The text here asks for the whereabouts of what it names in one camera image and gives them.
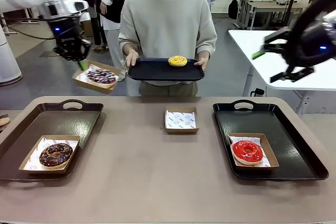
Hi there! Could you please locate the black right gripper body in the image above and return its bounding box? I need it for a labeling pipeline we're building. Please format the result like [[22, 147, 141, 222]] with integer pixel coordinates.
[[285, 16, 336, 67]]

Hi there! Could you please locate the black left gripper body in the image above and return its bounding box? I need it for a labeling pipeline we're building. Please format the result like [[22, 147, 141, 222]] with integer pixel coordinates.
[[49, 16, 81, 42]]

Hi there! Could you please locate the brown cardboard donut box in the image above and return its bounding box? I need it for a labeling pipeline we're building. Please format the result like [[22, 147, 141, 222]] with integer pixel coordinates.
[[164, 106, 200, 135], [71, 59, 123, 95]]

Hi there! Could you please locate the person's right forearm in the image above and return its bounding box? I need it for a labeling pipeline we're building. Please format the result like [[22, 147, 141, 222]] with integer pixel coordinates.
[[118, 31, 140, 57]]

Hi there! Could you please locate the person's left forearm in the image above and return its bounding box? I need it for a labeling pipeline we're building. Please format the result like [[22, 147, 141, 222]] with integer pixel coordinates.
[[195, 31, 218, 61]]

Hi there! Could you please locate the person's right hand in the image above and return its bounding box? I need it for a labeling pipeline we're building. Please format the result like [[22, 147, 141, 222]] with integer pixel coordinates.
[[125, 50, 140, 69]]

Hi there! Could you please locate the person's left hand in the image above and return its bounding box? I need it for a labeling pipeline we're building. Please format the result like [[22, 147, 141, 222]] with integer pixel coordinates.
[[193, 56, 211, 72]]

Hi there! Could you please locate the white side table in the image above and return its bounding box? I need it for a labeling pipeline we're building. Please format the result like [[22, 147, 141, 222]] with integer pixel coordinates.
[[227, 27, 336, 116]]

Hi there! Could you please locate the purple sprinkled donut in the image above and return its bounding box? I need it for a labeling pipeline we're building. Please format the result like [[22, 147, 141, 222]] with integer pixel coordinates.
[[86, 67, 118, 86]]

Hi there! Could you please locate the grey background workbench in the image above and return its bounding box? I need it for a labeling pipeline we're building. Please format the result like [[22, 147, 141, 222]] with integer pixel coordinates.
[[235, 0, 314, 31]]

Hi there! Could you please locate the black backpack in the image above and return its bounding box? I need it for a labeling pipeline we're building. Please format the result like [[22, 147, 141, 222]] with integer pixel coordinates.
[[228, 0, 240, 20]]

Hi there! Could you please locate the person in beige sweater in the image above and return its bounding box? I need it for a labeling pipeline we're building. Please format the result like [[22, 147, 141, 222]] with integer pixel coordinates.
[[118, 0, 218, 98]]

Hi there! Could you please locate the red glazed donut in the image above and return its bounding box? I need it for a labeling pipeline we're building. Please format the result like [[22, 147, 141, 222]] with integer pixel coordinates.
[[232, 140, 264, 166]]

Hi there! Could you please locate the yellow sprinkled donut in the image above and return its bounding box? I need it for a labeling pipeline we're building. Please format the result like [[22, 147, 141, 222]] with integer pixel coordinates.
[[167, 55, 188, 68]]

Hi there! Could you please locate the chocolate sprinkled donut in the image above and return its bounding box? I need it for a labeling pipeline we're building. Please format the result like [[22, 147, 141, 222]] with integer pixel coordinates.
[[39, 142, 74, 170]]

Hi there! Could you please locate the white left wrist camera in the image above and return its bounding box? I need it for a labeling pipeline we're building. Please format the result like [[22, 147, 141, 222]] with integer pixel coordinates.
[[64, 0, 89, 15]]

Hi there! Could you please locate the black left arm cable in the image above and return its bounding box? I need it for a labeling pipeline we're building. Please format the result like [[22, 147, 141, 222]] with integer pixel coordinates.
[[0, 15, 57, 41]]

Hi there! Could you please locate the white cylindrical pedestal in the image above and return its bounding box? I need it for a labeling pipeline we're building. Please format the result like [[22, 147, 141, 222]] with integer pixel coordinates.
[[0, 23, 23, 87]]

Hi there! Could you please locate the black handled serving tray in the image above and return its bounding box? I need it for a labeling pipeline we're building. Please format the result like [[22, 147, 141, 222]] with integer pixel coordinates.
[[212, 99, 330, 182]]

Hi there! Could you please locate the brown handled serving tray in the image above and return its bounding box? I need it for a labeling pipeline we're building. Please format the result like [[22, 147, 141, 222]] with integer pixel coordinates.
[[0, 99, 104, 183]]

